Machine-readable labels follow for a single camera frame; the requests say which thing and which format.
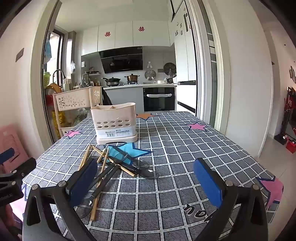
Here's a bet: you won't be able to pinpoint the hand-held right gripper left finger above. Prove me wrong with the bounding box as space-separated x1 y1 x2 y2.
23 158 99 230

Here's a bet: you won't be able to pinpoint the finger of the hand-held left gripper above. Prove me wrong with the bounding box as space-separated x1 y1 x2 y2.
0 148 16 164
0 158 37 186

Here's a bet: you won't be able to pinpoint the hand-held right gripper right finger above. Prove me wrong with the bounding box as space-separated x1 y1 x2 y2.
193 158 269 232

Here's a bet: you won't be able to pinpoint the dark translucent plastic spoon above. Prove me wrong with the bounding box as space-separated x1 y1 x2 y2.
116 148 160 180
91 164 122 187
74 166 117 218
109 145 150 169

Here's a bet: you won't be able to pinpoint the beige plastic utensil holder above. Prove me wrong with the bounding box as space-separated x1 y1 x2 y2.
90 102 139 145

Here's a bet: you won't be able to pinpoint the pink plastic chair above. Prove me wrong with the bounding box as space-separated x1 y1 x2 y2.
0 124 31 164

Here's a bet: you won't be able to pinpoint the grey checked star tablecloth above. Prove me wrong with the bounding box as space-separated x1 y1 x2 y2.
22 111 285 241

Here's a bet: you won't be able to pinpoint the beige plastic storage cart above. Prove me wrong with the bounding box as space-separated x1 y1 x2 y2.
52 86 103 139

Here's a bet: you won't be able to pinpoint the black hanging bag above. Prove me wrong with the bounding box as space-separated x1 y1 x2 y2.
102 89 113 106

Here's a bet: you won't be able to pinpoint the red box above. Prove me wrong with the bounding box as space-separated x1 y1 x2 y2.
285 140 296 154

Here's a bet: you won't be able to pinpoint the kitchen faucet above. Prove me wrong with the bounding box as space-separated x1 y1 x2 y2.
52 69 66 85

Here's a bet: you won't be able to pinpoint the black built-in oven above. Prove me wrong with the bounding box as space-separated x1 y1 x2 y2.
143 87 176 113

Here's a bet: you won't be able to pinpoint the black wok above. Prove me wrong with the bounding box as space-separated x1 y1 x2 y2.
102 77 121 85

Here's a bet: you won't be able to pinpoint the black floor stand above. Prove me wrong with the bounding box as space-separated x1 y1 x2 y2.
274 87 296 144

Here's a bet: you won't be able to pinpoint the grey kitchen countertop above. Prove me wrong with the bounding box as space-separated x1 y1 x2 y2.
103 83 177 90

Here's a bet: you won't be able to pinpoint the blue hanging cloth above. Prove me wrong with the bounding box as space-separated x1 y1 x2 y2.
45 38 52 59

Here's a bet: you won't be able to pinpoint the copper pot with lid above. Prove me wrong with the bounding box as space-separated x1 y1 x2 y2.
124 73 140 83

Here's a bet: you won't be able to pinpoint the silver round steamer rack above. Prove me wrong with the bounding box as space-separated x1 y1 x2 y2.
144 70 157 82

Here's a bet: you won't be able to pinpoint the white refrigerator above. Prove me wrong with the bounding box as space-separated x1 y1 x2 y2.
170 0 197 114

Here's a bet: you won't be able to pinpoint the black range hood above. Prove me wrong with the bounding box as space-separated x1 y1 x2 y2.
99 46 143 74

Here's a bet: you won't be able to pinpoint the white upper kitchen cabinets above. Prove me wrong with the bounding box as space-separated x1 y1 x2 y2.
81 20 174 56

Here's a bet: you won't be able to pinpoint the sliding glass door frame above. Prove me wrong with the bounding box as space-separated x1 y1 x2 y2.
185 0 232 138

